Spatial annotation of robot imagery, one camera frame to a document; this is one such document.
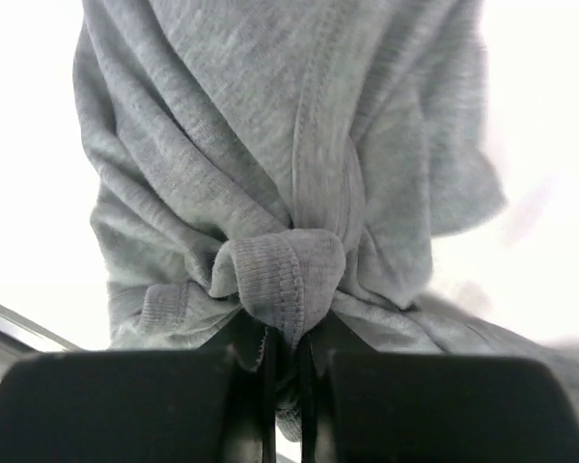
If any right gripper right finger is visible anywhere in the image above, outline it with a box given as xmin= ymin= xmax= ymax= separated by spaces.
xmin=299 ymin=336 xmax=579 ymax=462

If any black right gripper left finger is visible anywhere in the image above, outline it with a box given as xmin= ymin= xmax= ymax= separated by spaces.
xmin=0 ymin=347 xmax=275 ymax=462

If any grey tank top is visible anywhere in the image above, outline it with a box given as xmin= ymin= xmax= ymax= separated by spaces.
xmin=73 ymin=1 xmax=579 ymax=415

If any aluminium mounting rail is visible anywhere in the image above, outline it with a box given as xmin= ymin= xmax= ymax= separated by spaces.
xmin=0 ymin=305 xmax=80 ymax=380

